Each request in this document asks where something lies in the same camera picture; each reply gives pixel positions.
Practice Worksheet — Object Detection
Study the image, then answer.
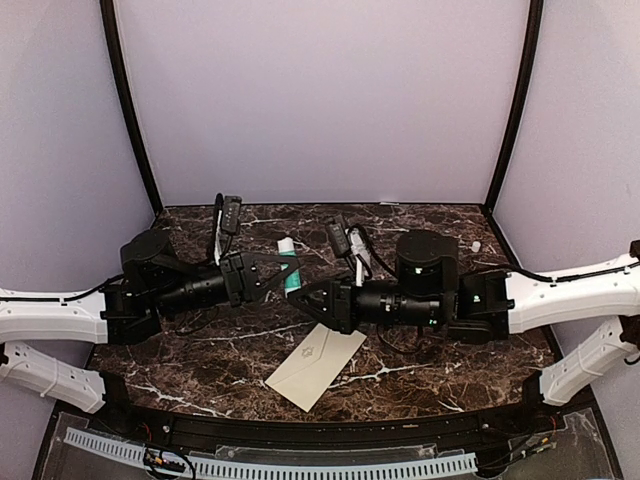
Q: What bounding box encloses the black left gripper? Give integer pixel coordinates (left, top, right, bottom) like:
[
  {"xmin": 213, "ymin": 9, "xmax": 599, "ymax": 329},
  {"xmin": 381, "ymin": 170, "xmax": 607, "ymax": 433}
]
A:
[{"xmin": 152, "ymin": 251, "xmax": 301, "ymax": 319}]

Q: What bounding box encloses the green white glue stick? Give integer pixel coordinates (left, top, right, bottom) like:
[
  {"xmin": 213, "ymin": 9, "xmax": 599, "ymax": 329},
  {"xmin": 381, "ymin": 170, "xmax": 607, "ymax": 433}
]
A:
[{"xmin": 277, "ymin": 237, "xmax": 303, "ymax": 295}]

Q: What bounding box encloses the cream paper envelope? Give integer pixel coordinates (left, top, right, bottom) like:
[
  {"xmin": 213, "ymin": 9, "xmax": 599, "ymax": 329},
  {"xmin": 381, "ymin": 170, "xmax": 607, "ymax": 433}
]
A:
[{"xmin": 265, "ymin": 324, "xmax": 366, "ymax": 413}]

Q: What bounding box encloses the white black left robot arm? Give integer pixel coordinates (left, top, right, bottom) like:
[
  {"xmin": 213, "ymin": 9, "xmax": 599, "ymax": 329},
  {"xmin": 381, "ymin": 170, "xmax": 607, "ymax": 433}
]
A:
[{"xmin": 1, "ymin": 230, "xmax": 299, "ymax": 436}]

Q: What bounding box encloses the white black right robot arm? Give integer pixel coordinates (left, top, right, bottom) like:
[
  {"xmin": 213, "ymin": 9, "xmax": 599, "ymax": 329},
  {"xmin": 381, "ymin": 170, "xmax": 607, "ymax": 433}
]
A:
[{"xmin": 288, "ymin": 230, "xmax": 639, "ymax": 434}]

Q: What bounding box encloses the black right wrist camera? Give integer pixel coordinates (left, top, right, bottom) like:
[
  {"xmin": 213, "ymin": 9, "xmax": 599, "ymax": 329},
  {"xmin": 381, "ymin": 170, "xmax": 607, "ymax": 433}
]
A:
[{"xmin": 325, "ymin": 214, "xmax": 351, "ymax": 259}]

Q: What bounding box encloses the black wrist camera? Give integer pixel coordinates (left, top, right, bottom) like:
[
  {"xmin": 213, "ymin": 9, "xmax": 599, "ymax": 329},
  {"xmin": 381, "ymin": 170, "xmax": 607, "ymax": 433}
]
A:
[
  {"xmin": 219, "ymin": 196, "xmax": 242, "ymax": 235},
  {"xmin": 325, "ymin": 214, "xmax": 351, "ymax": 259}
]

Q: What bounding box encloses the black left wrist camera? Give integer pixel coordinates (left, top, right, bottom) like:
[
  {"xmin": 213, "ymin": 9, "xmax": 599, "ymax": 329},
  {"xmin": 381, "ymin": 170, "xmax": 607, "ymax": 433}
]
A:
[{"xmin": 219, "ymin": 196, "xmax": 242, "ymax": 235}]

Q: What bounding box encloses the black front table rail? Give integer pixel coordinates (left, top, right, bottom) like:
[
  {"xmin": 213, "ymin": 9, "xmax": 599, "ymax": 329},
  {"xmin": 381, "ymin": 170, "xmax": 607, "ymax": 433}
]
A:
[{"xmin": 127, "ymin": 404, "xmax": 554, "ymax": 451}]

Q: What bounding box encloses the white slotted cable duct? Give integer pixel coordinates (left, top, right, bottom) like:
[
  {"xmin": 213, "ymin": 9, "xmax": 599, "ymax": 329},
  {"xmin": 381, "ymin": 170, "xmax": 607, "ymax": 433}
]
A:
[{"xmin": 64, "ymin": 428, "xmax": 478, "ymax": 479}]

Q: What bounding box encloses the black left corner frame post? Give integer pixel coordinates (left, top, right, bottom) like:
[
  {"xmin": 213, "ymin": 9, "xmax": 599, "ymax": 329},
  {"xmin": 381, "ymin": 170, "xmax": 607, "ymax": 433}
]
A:
[{"xmin": 99, "ymin": 0, "xmax": 164, "ymax": 217}]

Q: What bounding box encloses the black corner frame post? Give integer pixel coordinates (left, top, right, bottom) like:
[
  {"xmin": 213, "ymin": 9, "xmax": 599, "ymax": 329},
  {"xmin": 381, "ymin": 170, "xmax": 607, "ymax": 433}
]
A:
[
  {"xmin": 99, "ymin": 0, "xmax": 164, "ymax": 217},
  {"xmin": 482, "ymin": 0, "xmax": 544, "ymax": 217}
]

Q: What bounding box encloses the black right corner frame post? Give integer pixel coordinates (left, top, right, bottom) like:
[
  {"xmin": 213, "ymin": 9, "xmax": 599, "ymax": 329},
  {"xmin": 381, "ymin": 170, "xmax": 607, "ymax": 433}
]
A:
[{"xmin": 482, "ymin": 0, "xmax": 544, "ymax": 217}]

